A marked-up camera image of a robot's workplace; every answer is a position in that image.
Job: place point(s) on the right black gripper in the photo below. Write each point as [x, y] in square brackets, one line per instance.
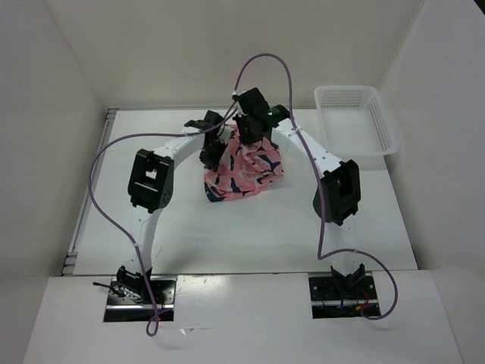
[245, 139]

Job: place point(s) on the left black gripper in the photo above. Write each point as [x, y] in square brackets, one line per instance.
[214, 163]

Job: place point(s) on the pink shark print shorts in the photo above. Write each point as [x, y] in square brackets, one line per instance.
[244, 170]

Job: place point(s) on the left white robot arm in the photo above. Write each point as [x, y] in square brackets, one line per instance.
[151, 188]

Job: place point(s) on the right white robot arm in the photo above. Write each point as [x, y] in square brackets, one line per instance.
[338, 191]

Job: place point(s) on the white plastic basket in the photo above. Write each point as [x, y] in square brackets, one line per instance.
[354, 121]

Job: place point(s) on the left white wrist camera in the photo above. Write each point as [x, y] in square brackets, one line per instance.
[226, 132]

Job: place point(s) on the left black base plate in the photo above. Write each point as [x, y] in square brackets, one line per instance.
[123, 307]

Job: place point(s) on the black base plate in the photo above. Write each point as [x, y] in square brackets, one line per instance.
[328, 303]
[123, 307]

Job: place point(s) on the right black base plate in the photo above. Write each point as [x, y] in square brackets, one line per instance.
[328, 303]

